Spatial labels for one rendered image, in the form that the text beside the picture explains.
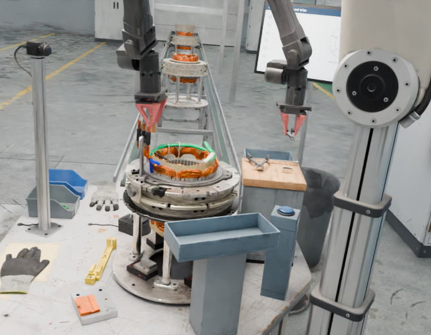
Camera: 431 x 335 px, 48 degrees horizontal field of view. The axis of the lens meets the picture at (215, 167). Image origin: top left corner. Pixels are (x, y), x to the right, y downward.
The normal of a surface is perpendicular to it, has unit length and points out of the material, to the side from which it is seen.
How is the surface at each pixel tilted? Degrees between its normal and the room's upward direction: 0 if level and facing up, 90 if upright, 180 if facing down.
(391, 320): 0
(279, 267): 90
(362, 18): 109
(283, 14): 99
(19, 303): 0
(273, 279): 90
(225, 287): 90
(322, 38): 83
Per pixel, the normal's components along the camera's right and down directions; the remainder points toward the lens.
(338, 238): -0.55, 0.24
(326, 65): -0.39, 0.16
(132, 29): -0.47, 0.71
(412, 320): 0.08, -0.94
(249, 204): -0.03, 0.33
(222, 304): 0.38, 0.34
